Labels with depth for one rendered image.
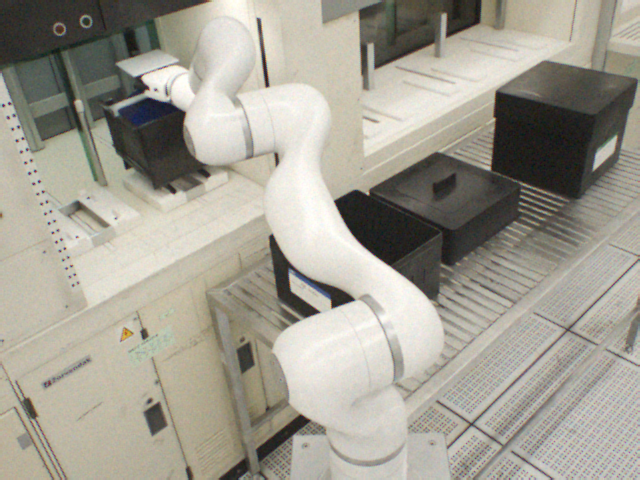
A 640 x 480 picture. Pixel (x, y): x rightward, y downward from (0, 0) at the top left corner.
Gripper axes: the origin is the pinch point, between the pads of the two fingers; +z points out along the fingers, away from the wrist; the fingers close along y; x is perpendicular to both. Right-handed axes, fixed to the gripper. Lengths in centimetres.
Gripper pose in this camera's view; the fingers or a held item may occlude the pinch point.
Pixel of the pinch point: (149, 72)
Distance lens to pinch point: 167.0
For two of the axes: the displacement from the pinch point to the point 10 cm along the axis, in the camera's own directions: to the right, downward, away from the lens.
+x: -0.8, -8.1, -5.8
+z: -6.4, -4.1, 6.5
